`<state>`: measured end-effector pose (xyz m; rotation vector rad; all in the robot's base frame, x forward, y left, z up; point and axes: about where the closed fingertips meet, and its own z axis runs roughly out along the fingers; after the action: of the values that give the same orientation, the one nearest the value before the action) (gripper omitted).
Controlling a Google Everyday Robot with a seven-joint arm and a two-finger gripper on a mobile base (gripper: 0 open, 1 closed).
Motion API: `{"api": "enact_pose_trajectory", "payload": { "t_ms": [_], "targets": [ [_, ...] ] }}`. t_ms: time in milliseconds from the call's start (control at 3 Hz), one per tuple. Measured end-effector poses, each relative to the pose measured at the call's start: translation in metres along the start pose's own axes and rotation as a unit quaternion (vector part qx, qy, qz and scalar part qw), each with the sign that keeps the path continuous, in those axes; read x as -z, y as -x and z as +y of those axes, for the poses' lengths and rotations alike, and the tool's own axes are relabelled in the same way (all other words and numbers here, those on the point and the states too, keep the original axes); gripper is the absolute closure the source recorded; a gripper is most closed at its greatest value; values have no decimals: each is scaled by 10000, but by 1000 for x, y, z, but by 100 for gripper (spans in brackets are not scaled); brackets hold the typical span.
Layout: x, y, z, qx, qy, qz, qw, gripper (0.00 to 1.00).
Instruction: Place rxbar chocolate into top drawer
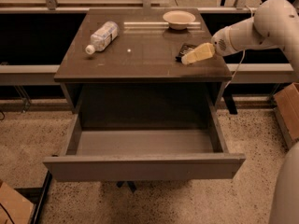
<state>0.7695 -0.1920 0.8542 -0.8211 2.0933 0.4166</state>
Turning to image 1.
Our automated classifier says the white paper bowl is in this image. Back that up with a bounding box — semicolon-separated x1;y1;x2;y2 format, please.
163;10;195;30

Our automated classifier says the grey metal railing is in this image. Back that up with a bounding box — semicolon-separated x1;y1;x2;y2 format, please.
0;63;298;86

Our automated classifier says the open grey top drawer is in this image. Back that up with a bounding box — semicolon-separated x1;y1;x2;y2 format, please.
43;111;246;182

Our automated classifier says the cardboard box right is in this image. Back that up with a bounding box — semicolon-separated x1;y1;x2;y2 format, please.
274;82;299;148

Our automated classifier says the cardboard box bottom left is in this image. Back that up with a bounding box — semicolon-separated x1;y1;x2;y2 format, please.
0;181;34;224

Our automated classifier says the dark grey drawer cabinet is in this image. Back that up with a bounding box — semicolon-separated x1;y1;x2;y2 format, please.
54;8;231;116

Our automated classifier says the cardboard box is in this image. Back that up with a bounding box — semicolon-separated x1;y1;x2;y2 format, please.
274;82;299;148
0;181;34;224

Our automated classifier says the clear plastic water bottle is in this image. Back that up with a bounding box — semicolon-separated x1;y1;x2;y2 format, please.
85;21;119;55

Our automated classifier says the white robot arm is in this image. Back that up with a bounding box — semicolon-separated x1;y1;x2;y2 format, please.
181;0;299;224

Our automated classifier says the white cable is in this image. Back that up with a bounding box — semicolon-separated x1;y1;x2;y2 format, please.
223;6;254;91

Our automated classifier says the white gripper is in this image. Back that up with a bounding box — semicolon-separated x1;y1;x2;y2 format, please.
181;27;233;65

